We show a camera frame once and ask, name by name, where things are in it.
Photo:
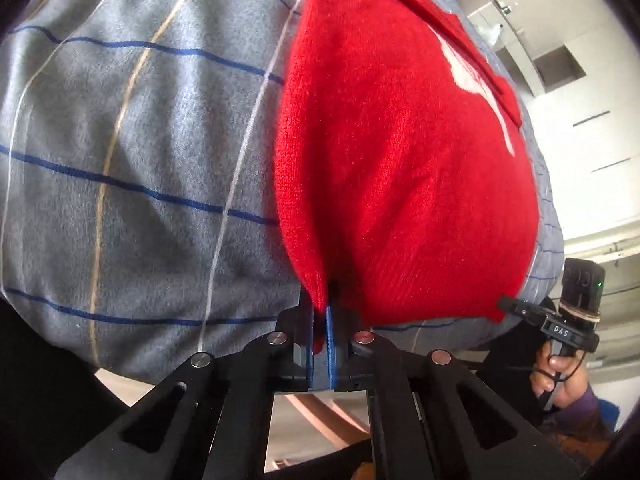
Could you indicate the red knit sweater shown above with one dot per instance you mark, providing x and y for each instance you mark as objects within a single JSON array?
[{"x": 400, "y": 160}]

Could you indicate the person's right forearm purple sleeve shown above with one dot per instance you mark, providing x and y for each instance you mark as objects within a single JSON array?
[{"x": 585, "y": 407}]

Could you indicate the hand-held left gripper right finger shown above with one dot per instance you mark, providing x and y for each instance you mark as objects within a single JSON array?
[{"x": 332, "y": 350}]

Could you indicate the white wardrobe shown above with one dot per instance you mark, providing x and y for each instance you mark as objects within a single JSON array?
[{"x": 575, "y": 85}]

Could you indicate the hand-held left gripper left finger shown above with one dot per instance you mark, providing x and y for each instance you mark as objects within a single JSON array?
[{"x": 306, "y": 355}]

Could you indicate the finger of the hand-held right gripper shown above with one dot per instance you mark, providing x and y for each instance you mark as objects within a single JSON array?
[{"x": 522, "y": 307}]

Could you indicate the person's right hand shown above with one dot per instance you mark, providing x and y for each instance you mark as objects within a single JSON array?
[{"x": 555, "y": 377}]

